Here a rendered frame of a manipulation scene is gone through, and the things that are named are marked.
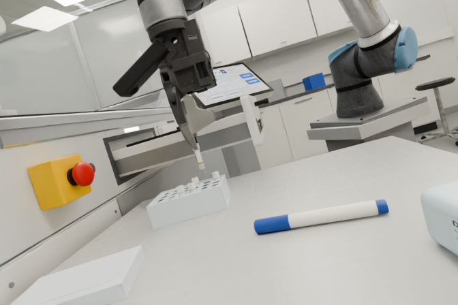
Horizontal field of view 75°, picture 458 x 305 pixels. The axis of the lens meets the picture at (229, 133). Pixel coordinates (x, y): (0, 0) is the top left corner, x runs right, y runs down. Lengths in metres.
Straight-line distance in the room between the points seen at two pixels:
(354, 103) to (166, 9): 0.72
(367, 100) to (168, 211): 0.76
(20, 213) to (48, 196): 0.04
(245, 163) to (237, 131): 1.09
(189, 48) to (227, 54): 3.59
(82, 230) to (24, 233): 0.12
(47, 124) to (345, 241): 0.50
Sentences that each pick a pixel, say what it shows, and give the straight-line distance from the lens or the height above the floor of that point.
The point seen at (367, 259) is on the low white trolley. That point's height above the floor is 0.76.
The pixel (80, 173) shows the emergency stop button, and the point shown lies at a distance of 0.52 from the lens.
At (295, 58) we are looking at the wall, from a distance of 4.53.
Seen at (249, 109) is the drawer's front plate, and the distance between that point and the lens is 0.62.
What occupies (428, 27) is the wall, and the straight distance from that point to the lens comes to 5.26.
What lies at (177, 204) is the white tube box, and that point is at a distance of 0.48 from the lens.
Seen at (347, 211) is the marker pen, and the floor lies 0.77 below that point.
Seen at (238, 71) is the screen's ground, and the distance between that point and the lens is 1.86.
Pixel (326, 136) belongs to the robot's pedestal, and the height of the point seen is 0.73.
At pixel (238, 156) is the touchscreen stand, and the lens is 1.70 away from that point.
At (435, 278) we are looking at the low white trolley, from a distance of 0.25.
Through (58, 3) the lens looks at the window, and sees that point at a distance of 0.83.
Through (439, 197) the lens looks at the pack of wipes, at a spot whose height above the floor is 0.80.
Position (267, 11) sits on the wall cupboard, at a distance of 4.25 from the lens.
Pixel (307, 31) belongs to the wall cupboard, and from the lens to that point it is 4.26.
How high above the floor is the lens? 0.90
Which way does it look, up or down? 3 degrees down
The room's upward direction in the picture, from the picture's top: 17 degrees counter-clockwise
